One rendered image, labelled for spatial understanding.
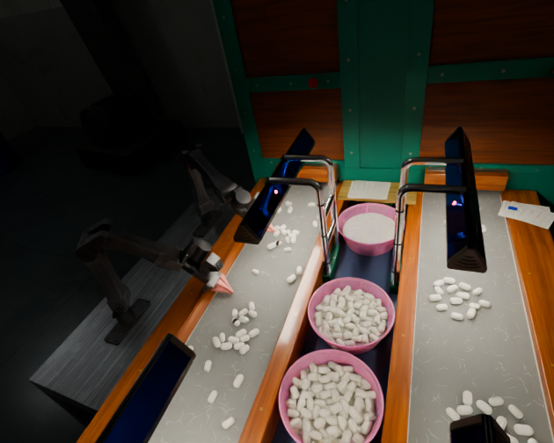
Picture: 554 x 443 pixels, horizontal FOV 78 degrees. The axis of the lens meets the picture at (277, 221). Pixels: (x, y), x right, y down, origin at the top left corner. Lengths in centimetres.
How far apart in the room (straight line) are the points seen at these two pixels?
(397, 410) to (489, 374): 27
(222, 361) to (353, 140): 105
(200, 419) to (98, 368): 48
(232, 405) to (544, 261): 106
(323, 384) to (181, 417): 40
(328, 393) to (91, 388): 77
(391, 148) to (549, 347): 90
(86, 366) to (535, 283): 149
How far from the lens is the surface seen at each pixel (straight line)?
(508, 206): 161
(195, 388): 112
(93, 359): 145
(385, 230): 147
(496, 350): 116
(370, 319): 117
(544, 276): 136
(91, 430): 118
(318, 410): 102
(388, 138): 158
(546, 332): 121
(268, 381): 104
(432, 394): 105
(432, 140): 159
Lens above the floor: 168
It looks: 37 degrees down
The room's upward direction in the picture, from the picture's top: 12 degrees counter-clockwise
